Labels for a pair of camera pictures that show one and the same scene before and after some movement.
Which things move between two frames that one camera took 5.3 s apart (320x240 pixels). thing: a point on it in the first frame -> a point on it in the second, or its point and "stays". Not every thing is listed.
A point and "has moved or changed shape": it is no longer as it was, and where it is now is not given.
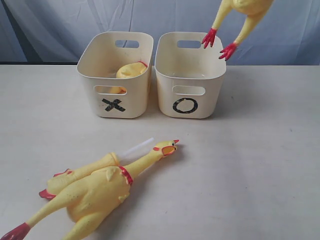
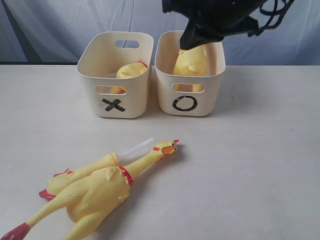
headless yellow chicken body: (127, 71) stays
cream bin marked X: (104, 54) stays
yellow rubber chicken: (253, 8) has moved or changed shape
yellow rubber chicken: (97, 195) stays
